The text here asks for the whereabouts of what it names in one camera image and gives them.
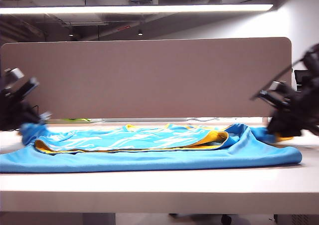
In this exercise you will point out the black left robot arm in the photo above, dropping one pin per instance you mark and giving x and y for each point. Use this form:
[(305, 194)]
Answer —
[(4, 117)]

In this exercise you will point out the black ceiling spotlight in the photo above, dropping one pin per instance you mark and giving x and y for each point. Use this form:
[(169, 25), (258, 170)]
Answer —
[(140, 32)]

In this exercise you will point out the green flat item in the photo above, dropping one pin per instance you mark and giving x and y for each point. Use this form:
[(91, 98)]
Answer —
[(81, 120)]

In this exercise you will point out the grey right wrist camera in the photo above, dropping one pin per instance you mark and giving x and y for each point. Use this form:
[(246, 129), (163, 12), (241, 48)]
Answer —
[(277, 85)]

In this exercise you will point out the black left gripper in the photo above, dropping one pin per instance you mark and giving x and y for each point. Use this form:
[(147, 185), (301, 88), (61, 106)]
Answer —
[(22, 107)]

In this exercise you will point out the grey vented cabinet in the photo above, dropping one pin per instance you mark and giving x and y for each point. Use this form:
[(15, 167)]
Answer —
[(294, 220)]

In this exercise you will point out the blue yellow soccer jersey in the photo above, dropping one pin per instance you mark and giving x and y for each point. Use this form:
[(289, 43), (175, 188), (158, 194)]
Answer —
[(149, 160)]

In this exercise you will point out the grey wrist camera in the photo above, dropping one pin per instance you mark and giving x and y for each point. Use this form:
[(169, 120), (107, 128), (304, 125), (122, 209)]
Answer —
[(15, 75), (277, 85)]

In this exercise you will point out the long ceiling light strip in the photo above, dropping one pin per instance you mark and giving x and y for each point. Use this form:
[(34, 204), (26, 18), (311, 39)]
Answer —
[(124, 9)]

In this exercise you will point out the brown desk partition panel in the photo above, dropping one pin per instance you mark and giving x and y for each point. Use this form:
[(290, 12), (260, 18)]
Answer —
[(149, 80)]

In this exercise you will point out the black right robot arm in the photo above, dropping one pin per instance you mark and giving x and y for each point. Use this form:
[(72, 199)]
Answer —
[(311, 105)]

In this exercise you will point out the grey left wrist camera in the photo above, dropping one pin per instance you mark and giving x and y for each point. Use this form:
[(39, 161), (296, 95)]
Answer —
[(15, 75)]

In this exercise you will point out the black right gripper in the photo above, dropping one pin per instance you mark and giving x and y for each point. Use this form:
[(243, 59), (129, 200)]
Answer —
[(286, 120)]

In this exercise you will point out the black office chair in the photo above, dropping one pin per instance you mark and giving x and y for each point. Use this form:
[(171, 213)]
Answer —
[(300, 79)]

